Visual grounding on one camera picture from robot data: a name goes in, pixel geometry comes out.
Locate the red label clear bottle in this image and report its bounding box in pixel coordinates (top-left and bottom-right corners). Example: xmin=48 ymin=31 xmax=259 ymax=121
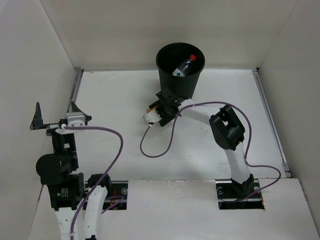
xmin=172 ymin=54 xmax=197 ymax=77

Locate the small orange juice bottle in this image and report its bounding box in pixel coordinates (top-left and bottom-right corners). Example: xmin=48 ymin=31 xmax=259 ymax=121
xmin=146 ymin=105 xmax=158 ymax=113

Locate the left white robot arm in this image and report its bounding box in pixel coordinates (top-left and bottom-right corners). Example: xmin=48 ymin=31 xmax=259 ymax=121
xmin=30 ymin=102 xmax=112 ymax=240

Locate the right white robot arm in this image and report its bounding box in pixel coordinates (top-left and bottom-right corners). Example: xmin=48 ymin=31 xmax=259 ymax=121
xmin=143 ymin=88 xmax=254 ymax=198

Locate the black plastic waste bin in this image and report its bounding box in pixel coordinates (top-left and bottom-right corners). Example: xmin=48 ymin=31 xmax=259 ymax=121
xmin=155 ymin=42 xmax=205 ymax=99

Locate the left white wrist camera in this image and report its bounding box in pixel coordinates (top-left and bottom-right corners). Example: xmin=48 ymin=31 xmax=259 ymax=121
xmin=55 ymin=112 xmax=86 ymax=135

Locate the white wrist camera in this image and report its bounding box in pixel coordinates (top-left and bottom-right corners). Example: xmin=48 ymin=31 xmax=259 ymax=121
xmin=55 ymin=112 xmax=86 ymax=135
xmin=143 ymin=109 xmax=162 ymax=125

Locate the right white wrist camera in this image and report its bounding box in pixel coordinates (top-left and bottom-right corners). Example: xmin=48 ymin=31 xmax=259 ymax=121
xmin=143 ymin=109 xmax=162 ymax=125

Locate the left aluminium frame rail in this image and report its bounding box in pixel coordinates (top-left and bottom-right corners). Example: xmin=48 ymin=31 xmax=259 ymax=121
xmin=49 ymin=66 xmax=85 ymax=181

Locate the aluminium frame rail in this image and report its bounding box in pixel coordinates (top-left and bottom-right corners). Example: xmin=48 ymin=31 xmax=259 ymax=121
xmin=251 ymin=68 xmax=292 ymax=178
xmin=49 ymin=66 xmax=85 ymax=181

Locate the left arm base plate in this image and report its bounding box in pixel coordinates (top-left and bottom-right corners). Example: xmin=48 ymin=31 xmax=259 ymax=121
xmin=102 ymin=180 xmax=129 ymax=211

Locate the right aluminium frame rail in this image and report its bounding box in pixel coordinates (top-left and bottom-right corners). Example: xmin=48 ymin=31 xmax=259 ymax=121
xmin=251 ymin=68 xmax=292 ymax=178

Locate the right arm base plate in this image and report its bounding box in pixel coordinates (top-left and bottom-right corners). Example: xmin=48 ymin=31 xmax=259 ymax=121
xmin=215 ymin=179 xmax=265 ymax=210

